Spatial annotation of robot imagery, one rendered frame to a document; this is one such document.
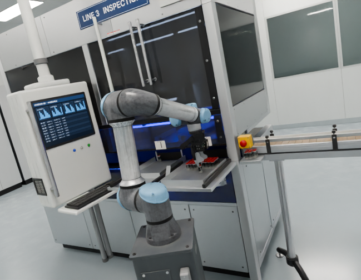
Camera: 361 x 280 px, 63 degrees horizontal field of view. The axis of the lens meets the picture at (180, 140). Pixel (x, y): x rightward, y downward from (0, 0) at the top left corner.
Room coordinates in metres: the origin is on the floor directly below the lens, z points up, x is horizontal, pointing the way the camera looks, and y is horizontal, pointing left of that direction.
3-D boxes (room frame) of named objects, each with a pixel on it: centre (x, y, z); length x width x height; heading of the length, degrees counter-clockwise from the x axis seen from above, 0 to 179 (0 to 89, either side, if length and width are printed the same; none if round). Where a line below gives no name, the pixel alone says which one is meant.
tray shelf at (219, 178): (1.75, 0.08, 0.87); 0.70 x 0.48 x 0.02; 59
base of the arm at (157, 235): (1.17, 0.15, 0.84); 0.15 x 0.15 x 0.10
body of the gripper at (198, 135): (1.62, -0.10, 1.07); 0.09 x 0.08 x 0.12; 59
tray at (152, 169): (1.90, 0.19, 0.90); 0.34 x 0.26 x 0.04; 149
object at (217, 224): (2.66, 0.31, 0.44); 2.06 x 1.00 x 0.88; 59
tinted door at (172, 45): (1.86, -0.09, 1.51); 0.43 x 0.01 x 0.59; 59
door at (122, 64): (2.09, 0.30, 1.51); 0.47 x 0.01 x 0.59; 59
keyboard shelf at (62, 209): (1.88, 0.66, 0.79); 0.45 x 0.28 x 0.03; 143
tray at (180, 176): (1.63, -0.05, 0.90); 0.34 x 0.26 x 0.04; 149
